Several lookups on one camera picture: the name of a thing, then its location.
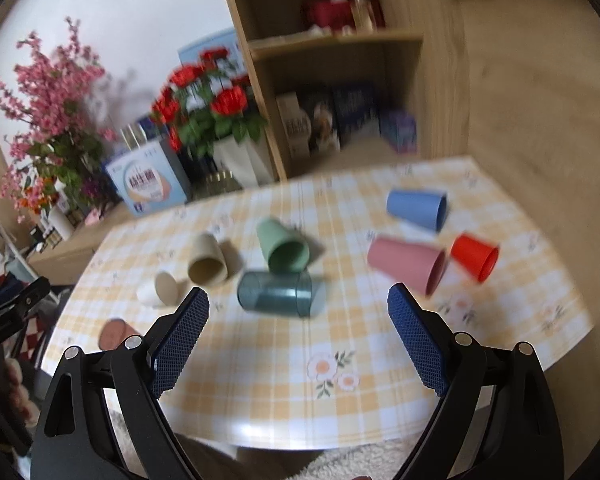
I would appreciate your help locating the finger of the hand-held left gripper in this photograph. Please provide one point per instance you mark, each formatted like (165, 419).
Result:
(27, 296)

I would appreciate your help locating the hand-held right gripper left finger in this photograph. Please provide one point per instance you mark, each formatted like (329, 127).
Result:
(182, 341)

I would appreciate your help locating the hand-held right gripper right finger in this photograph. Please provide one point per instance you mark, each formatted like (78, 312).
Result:
(417, 342)

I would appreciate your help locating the white cup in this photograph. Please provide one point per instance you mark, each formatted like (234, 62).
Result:
(155, 291)

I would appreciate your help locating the brown-pink cup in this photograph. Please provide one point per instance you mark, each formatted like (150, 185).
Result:
(114, 334)

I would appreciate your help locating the pink cup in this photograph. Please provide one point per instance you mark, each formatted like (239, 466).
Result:
(405, 261)

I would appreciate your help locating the beige cup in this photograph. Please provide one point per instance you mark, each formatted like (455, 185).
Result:
(206, 260)

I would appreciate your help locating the dark teal transparent cup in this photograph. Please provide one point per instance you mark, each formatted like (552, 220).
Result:
(272, 294)

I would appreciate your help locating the red cup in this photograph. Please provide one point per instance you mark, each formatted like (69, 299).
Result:
(472, 255)

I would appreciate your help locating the green cup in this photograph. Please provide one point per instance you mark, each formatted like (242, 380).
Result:
(280, 247)

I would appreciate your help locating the blue cup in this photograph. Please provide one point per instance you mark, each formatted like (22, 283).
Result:
(414, 207)

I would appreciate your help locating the red white checked cloth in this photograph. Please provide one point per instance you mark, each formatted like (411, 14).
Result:
(27, 345)

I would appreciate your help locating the low wooden cabinet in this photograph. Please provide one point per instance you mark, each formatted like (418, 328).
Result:
(65, 255)

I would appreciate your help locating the white bottle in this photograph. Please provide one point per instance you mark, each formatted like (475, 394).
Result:
(60, 222)

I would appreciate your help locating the yellow checked tablecloth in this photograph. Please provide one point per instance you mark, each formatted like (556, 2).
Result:
(290, 360)

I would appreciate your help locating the gold rimmed glass jar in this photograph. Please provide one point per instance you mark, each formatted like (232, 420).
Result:
(220, 181)

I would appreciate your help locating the blue and white box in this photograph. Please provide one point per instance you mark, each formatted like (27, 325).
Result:
(147, 177)

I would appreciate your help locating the pink blossom branches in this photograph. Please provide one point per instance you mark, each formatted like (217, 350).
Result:
(50, 110)

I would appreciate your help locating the white vase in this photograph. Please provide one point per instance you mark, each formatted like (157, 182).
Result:
(242, 160)

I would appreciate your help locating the purple box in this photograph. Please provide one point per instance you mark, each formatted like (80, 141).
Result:
(399, 130)

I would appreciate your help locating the red flower bouquet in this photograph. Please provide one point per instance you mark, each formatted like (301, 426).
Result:
(207, 102)

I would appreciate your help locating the dark blue box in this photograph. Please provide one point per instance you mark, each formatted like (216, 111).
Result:
(355, 110)

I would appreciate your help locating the white carton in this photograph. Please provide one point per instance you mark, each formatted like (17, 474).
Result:
(292, 125)

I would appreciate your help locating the wooden shelf cabinet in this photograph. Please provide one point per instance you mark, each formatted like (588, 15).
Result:
(420, 85)

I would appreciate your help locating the large light blue box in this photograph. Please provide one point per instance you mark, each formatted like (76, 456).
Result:
(207, 47)

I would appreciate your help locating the red ornament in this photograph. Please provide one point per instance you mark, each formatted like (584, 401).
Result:
(330, 10)

